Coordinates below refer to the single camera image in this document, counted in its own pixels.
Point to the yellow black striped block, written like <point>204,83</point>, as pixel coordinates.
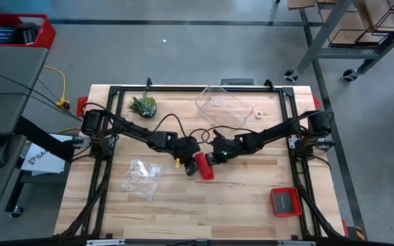
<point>357,234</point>

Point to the silver bracket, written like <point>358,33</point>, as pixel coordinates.
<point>296,243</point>
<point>105,242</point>

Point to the small beige tape roll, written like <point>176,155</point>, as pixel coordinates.
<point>259,114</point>

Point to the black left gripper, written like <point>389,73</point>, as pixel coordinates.
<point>188,153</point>

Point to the black desk base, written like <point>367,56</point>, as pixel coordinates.
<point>15,191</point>

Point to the red tray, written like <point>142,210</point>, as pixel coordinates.
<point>272,203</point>

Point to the black card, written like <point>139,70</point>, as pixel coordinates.
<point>284,201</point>

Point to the blue striped battery pack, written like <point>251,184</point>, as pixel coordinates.
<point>2,35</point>

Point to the white printed paper sheet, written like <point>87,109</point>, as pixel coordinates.
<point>44,159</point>

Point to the crumpled clear plastic bag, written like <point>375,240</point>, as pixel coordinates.
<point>142,179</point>

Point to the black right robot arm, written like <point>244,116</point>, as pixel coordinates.
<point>275,131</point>

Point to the black battery box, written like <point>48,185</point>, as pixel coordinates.
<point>28,33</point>

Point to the red plastic bin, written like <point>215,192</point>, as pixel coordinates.
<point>48,34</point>

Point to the black device at table edge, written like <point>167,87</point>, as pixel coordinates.
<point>237,82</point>

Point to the red bandage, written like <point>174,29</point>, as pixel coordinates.
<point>205,167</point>

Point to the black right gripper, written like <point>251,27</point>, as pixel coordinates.
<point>229,152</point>

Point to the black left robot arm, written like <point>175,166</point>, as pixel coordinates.
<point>132,130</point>

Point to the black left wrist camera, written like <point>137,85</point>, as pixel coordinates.
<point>187,141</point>

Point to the cardboard box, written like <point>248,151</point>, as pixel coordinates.
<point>354,20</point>

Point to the clear plastic container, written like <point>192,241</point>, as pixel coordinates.
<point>233,118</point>

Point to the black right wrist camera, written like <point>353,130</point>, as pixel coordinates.
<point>219,137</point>

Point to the succulent in black pot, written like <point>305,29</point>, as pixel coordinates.
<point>144,106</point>

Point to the black caster wheel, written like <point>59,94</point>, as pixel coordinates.
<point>291,75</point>
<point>350,75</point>

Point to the grey desk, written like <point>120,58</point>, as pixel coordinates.
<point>9,89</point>

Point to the clear plastic wrapper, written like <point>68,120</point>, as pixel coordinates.
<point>221,102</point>

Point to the black aluminium rig frame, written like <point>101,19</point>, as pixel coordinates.
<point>287,102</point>

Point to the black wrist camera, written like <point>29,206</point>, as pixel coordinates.
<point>219,137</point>
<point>187,141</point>

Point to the grey metal cart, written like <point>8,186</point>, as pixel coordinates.
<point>323,34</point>

